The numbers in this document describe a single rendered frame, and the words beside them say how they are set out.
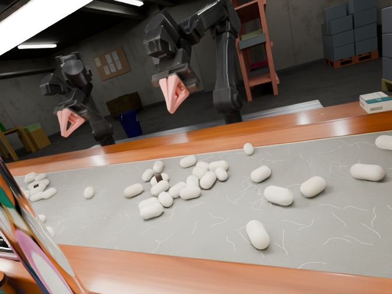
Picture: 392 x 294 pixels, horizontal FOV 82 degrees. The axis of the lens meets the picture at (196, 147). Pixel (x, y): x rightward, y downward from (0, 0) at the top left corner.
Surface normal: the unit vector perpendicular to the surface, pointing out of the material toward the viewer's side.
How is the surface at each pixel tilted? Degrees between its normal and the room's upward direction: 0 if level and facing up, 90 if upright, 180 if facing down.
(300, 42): 90
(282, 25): 90
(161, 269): 0
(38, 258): 90
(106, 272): 0
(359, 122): 45
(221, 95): 61
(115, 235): 0
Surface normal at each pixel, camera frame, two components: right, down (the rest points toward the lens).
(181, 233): -0.29, -0.90
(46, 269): 0.65, 0.07
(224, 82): -0.59, -0.06
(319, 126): -0.45, -0.34
